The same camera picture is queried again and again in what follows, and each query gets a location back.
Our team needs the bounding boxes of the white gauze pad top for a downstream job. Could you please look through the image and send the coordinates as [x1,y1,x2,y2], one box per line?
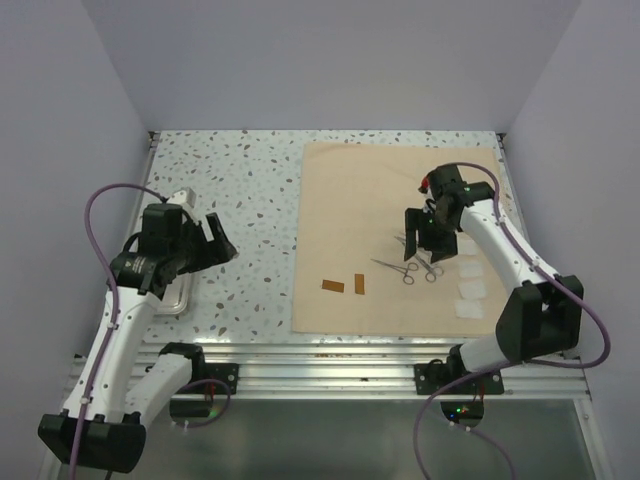
[457,238,479,256]

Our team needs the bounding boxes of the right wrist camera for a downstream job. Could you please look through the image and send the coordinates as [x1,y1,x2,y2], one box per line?
[418,175,435,199]

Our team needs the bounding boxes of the beige cloth mat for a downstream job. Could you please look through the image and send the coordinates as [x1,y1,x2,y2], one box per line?
[290,142,521,337]

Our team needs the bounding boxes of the steel instrument tray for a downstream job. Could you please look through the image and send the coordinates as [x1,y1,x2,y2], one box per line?
[154,274,193,317]

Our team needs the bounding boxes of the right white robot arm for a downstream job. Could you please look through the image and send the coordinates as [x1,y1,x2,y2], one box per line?
[404,163,584,387]

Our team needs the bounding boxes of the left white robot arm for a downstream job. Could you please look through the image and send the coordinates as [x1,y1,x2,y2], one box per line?
[38,202,237,474]

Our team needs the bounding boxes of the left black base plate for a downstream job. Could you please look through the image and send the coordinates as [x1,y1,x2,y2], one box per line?
[191,362,240,398]

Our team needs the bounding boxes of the aluminium rail frame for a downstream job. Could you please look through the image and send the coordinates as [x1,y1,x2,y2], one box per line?
[125,343,590,400]

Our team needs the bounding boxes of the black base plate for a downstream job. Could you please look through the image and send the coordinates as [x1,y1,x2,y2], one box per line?
[413,359,505,396]
[191,362,240,398]

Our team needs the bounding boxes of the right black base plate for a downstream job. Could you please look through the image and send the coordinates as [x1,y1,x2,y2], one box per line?
[413,359,505,396]

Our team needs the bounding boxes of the white gauze pad bottom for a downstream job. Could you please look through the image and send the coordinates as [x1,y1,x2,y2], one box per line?
[454,299,484,319]

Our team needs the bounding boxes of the brown bandage vertical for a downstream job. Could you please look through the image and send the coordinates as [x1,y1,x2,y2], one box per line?
[354,273,366,295]

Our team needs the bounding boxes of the white gauze pad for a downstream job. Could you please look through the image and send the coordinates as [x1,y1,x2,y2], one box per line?
[458,279,487,300]
[454,299,484,319]
[458,261,484,278]
[457,238,479,256]

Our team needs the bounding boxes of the steel surgical scissors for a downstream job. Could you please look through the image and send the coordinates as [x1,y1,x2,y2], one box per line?
[392,234,436,271]

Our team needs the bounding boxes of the brown bandage horizontal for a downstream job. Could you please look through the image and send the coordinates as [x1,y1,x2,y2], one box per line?
[321,279,345,293]

